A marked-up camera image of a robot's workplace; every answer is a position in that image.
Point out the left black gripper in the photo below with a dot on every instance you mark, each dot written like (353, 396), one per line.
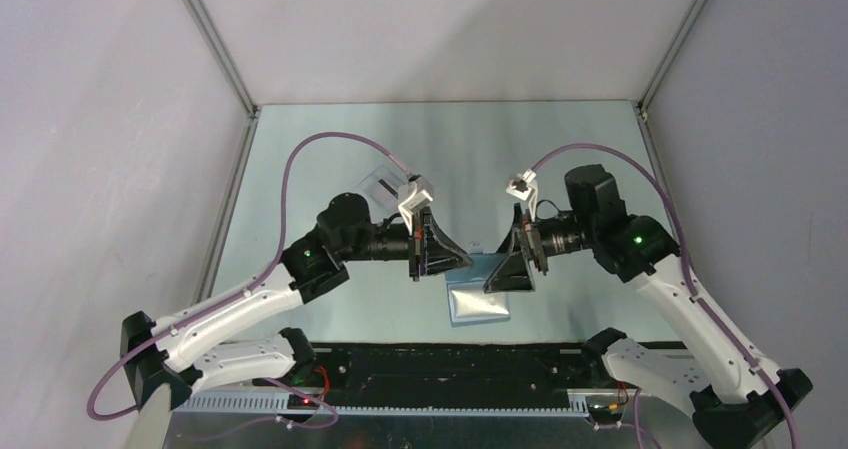
(429, 248)

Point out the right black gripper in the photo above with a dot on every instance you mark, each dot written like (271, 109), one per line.
(512, 272)

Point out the blue leather card holder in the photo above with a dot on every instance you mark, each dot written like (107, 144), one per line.
(468, 303)

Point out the clear plastic card box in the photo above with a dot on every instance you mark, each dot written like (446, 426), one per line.
(381, 187)

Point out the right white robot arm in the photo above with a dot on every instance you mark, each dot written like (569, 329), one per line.
(733, 393)

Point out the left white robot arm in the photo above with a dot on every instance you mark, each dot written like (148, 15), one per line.
(191, 351)

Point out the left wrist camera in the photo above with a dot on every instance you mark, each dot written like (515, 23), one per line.
(414, 195)

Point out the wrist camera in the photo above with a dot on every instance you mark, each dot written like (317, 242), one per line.
(523, 186)
(414, 195)

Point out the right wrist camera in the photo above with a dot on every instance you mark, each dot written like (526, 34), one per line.
(523, 186)

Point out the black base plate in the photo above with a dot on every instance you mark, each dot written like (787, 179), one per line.
(451, 376)

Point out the aluminium frame rail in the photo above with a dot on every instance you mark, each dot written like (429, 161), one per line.
(204, 21)

